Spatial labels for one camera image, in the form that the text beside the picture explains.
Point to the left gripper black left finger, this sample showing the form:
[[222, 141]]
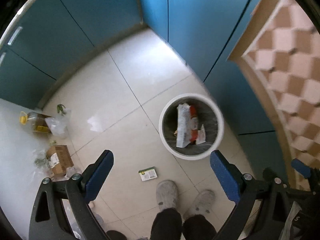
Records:
[[48, 217]]

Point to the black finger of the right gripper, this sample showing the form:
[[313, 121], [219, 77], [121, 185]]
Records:
[[301, 168]]

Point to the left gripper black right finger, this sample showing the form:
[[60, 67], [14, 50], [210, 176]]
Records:
[[244, 190]]

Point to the white plastic wrapper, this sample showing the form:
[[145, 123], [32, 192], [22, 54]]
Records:
[[288, 227]]

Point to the green white small box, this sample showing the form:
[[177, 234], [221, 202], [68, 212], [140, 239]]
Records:
[[148, 174]]

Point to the red white food bag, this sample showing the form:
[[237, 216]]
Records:
[[187, 125]]

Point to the red torn wrapper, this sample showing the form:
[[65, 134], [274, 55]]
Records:
[[201, 137]]

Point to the white trash bin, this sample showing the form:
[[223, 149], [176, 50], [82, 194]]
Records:
[[208, 114]]

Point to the blue kitchen cabinets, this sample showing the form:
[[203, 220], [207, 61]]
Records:
[[43, 42]]

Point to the cardboard box on floor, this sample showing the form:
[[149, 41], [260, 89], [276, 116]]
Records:
[[59, 159]]

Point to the right grey slipper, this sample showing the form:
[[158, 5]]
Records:
[[201, 205]]

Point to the grey slipper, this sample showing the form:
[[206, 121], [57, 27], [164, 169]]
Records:
[[167, 195], [201, 205]]

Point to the clear plastic bag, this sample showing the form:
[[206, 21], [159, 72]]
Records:
[[59, 123]]

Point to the person's black trouser legs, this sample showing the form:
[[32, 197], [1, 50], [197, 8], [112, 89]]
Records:
[[168, 225]]

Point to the yellow cap oil bottle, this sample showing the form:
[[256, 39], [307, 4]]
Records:
[[36, 121]]

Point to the left grey slipper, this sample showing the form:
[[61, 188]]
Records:
[[167, 195]]

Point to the checkered printed tablecloth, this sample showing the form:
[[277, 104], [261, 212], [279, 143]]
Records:
[[278, 54]]

